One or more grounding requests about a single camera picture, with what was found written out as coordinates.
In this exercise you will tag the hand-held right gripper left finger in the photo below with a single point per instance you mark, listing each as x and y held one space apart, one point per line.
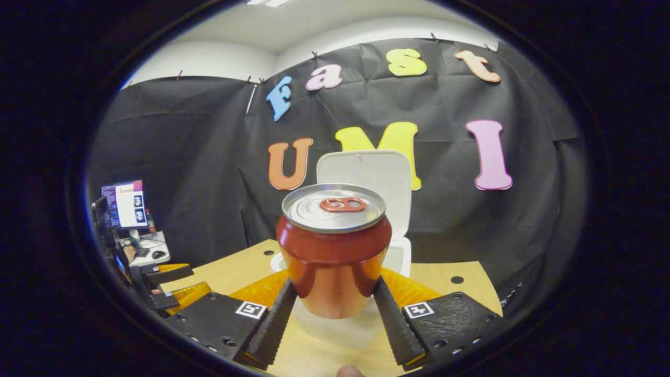
272 330

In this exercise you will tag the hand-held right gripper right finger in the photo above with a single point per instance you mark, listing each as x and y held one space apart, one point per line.
398 330

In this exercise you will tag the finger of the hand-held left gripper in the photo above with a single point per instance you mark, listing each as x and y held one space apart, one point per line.
167 275
191 296

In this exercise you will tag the red pop can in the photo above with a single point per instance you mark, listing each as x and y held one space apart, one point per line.
335 262

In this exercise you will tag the white garbage bin with lid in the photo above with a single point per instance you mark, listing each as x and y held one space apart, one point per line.
377 178

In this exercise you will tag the wooden desktop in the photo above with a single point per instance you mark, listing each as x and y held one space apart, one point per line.
429 275

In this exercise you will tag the white side desk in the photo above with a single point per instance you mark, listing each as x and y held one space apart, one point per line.
144 262

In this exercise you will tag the black keyboard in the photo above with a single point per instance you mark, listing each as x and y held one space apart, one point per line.
142 252

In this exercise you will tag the red drink bottle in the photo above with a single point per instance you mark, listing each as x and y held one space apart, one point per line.
151 224

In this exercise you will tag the computer monitor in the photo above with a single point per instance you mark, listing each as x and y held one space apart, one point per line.
125 204

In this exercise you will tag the ceiling light panel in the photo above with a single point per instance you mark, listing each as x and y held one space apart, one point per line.
267 2

